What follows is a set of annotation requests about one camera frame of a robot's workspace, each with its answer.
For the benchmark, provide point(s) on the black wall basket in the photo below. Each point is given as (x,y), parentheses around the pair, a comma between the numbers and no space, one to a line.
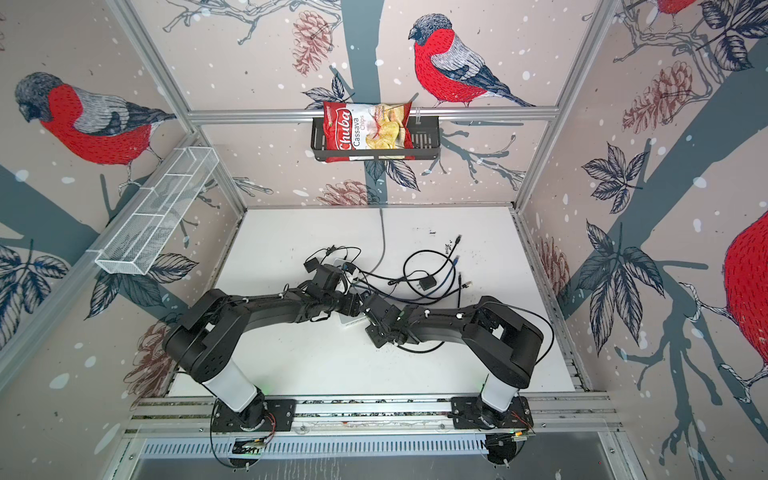
(425,136)

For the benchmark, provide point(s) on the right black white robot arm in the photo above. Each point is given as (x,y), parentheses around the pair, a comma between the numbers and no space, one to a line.
(506,343)

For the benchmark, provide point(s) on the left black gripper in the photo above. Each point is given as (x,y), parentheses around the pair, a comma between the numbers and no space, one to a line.
(353,299)

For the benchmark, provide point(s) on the red cassava chips bag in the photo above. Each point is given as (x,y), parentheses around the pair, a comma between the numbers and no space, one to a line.
(353,127)

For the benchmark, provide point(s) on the white network switch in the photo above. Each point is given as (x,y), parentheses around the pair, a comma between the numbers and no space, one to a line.
(348,321)
(346,267)

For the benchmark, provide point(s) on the black power adapter with cord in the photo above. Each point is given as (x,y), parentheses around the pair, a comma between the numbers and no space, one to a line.
(337,255)

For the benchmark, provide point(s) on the white wire mesh shelf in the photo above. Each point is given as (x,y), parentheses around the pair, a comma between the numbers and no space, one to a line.
(162,204)

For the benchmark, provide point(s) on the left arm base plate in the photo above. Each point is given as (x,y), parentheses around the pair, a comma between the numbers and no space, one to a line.
(270,415)

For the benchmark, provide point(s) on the aluminium mounting rail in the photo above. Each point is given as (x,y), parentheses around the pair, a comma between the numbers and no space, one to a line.
(367,414)

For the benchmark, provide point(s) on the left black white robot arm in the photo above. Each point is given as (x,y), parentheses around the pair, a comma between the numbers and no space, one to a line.
(205,340)

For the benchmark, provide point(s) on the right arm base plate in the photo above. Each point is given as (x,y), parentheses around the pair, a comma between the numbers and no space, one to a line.
(472,413)

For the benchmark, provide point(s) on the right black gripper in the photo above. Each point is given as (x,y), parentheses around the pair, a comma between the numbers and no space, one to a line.
(370,331)

